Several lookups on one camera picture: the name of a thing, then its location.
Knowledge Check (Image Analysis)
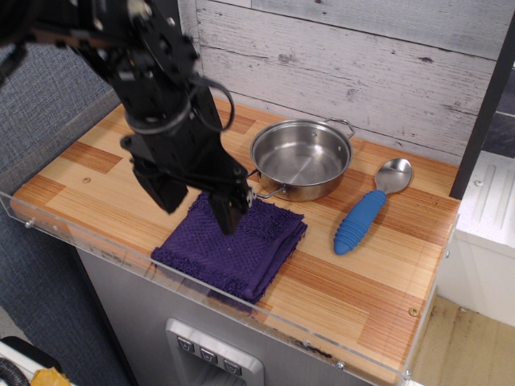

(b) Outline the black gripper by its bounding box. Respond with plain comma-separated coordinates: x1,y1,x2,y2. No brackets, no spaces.
121,86,253,236

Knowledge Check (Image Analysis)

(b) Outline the purple cloth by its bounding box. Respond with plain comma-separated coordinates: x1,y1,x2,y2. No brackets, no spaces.
151,193,307,304

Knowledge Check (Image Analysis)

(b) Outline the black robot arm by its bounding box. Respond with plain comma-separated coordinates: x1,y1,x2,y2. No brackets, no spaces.
1,1,253,235

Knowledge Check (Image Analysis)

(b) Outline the small stainless steel pot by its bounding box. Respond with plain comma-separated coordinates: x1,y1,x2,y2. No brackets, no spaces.
250,118,356,202

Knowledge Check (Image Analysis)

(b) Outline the grey toy fridge cabinet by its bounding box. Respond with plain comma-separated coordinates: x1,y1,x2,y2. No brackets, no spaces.
75,247,403,386

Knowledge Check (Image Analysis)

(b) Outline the silver dispenser button panel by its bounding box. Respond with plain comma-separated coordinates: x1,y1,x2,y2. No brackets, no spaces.
166,318,265,385

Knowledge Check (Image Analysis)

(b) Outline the yellow tape piece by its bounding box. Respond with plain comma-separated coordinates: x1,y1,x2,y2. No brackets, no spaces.
30,368,72,386

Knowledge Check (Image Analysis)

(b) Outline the white toy sink counter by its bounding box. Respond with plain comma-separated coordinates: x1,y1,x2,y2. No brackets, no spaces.
436,151,514,326

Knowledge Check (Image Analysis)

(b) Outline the clear acrylic guard rail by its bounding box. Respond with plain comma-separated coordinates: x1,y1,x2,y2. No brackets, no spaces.
2,188,458,385

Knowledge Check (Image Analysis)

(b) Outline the spoon with blue handle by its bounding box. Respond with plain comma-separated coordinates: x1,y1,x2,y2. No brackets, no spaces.
333,158,413,256

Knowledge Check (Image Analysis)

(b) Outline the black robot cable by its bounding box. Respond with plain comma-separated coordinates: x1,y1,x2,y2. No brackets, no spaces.
0,357,31,386

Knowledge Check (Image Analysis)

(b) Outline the black vertical post right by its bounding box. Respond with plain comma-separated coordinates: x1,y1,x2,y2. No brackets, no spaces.
449,15,514,199

